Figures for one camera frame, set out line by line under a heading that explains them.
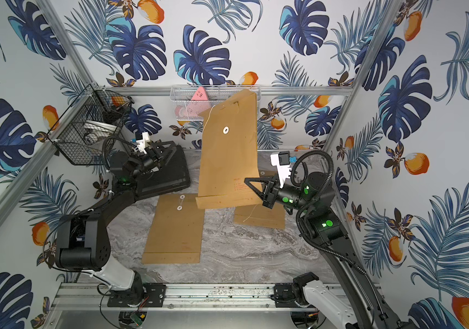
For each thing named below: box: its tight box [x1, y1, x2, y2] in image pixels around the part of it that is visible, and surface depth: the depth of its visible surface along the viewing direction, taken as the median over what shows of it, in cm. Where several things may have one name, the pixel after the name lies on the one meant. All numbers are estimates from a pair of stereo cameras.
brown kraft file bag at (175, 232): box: [141, 193, 206, 264], surface depth 92 cm
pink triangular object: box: [186, 86, 213, 118], surface depth 91 cm
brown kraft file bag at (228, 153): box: [195, 88, 264, 210], surface depth 65 cm
